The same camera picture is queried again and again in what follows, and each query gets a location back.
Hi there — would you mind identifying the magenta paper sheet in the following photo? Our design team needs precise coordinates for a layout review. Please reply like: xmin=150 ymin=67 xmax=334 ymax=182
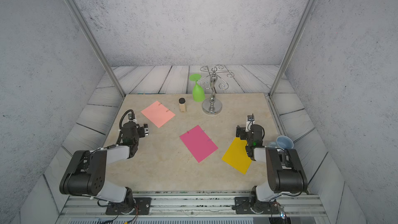
xmin=180 ymin=125 xmax=218 ymax=163

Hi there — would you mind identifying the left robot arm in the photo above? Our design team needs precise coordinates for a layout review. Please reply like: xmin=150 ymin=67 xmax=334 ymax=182
xmin=59 ymin=110 xmax=149 ymax=214

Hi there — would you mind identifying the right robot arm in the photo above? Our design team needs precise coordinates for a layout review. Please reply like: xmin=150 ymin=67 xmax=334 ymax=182
xmin=236 ymin=124 xmax=308 ymax=213

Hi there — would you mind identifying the salmon pink paper sheet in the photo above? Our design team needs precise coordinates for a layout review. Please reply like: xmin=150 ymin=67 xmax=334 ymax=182
xmin=141 ymin=101 xmax=175 ymax=128

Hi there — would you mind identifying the yellow paper sheet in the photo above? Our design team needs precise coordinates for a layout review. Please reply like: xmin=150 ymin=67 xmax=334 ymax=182
xmin=222 ymin=138 xmax=252 ymax=174

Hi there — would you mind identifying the silver metal hanger stand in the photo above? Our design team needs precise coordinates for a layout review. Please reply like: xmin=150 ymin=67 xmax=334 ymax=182
xmin=199 ymin=64 xmax=234 ymax=115

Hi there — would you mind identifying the light blue cup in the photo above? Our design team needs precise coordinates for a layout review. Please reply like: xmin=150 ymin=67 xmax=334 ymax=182
xmin=267 ymin=135 xmax=294 ymax=149

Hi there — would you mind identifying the wooden block with black cap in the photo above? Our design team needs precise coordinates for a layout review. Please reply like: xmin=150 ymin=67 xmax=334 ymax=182
xmin=178 ymin=97 xmax=187 ymax=112

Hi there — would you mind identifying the green plastic wine glass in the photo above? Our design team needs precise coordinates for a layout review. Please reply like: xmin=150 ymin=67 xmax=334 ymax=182
xmin=189 ymin=74 xmax=205 ymax=102

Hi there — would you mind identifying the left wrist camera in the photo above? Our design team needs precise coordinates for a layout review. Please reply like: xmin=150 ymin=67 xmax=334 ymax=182
xmin=143 ymin=124 xmax=149 ymax=136

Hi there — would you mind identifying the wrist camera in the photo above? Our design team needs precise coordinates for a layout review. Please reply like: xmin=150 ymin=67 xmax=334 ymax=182
xmin=143 ymin=124 xmax=149 ymax=136
xmin=246 ymin=114 xmax=255 ymax=132

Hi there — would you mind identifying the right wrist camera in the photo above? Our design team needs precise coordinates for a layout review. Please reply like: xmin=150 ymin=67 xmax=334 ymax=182
xmin=246 ymin=114 xmax=255 ymax=132

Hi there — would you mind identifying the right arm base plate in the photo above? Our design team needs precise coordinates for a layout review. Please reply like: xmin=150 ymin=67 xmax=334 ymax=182
xmin=232 ymin=197 xmax=279 ymax=215

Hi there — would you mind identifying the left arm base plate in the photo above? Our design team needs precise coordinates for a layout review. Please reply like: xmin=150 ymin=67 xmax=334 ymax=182
xmin=105 ymin=197 xmax=152 ymax=215

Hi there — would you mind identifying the aluminium front rail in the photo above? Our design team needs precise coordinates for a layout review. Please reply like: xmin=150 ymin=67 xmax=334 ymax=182
xmin=55 ymin=192 xmax=332 ymax=224

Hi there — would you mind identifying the left aluminium frame post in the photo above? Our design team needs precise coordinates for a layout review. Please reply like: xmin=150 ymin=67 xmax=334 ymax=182
xmin=64 ymin=0 xmax=126 ymax=98

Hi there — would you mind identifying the aluminium frame post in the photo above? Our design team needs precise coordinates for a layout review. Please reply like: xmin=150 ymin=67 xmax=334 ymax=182
xmin=64 ymin=0 xmax=126 ymax=98
xmin=268 ymin=0 xmax=317 ymax=98

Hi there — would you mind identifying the right aluminium frame post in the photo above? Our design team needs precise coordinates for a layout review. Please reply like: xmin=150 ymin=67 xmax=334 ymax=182
xmin=268 ymin=0 xmax=317 ymax=98

